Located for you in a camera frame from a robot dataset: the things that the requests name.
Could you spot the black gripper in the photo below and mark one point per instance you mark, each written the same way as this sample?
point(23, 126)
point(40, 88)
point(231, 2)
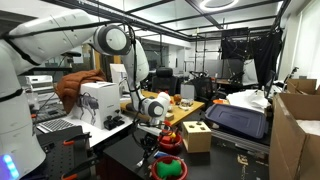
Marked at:
point(151, 140)

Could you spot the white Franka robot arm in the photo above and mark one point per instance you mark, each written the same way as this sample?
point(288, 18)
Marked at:
point(50, 36)

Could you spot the red plastic bowl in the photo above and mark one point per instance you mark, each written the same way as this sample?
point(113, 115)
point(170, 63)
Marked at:
point(167, 124)
point(154, 171)
point(170, 148)

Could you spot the orange shallow bowl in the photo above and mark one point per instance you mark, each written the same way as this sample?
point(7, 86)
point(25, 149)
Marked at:
point(220, 101)

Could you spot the blue and white tube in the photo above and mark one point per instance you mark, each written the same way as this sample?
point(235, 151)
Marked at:
point(161, 154)

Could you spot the green bone-shaped toy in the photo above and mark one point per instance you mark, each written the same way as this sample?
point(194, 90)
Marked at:
point(168, 168)

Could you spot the small tan cardboard box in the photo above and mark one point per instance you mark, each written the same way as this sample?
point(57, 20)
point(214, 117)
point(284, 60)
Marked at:
point(170, 116)

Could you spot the black game controller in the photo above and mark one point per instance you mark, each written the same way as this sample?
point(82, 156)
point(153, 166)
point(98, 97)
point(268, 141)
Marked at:
point(113, 122)

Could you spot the wooden shape sorter box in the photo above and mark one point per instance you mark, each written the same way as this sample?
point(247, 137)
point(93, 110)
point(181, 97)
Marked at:
point(196, 138)

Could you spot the black soft pouch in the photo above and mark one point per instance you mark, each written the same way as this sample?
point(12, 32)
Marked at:
point(129, 107)

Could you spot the white plush chicken toy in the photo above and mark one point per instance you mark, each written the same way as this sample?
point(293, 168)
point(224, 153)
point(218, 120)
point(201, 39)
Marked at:
point(167, 97)

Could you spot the clear glass jar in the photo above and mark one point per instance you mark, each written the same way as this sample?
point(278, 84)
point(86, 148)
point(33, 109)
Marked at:
point(186, 104)

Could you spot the brown toy football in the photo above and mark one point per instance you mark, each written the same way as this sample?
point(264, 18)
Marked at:
point(177, 98)

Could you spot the black clamp with orange tip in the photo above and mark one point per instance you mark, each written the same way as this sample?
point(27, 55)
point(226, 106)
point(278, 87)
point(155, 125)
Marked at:
point(81, 166)
point(78, 137)

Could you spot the white robot dog box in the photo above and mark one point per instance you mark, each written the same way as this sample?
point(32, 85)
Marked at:
point(100, 103)

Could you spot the black padded office chair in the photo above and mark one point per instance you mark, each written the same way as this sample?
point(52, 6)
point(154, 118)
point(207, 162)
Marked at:
point(164, 81)

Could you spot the black mesh office chair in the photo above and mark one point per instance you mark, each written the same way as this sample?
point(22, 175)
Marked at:
point(204, 88)

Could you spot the white computer monitor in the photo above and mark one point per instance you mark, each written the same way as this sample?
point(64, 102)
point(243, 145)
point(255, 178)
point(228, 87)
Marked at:
point(116, 75)

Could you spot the black perforated mounting board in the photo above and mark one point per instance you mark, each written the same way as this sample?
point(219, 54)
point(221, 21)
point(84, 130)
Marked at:
point(58, 153)

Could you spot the dark blue bin lid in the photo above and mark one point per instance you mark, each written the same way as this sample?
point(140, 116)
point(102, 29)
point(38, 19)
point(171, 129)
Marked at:
point(236, 120)

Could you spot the silver keyboard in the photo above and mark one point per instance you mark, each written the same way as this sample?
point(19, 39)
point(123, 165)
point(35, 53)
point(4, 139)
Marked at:
point(56, 125)

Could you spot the brown puffer jacket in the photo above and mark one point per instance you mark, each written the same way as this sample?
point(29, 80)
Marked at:
point(71, 86)

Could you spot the white paper pile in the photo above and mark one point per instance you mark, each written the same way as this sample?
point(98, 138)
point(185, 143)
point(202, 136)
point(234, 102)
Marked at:
point(248, 99)

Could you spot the white printer device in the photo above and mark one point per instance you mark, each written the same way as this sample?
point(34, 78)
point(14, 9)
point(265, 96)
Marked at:
point(40, 83)

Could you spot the black computer monitor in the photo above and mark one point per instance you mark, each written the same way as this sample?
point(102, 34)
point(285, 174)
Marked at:
point(269, 85)

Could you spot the large brown cardboard box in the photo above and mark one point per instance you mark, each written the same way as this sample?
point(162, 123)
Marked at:
point(290, 143)

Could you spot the black hanging curtain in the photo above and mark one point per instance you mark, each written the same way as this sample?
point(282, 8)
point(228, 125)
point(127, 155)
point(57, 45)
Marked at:
point(263, 50)

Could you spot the small open cardboard box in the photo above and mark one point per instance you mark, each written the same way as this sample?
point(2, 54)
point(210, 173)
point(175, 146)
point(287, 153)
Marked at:
point(303, 86)

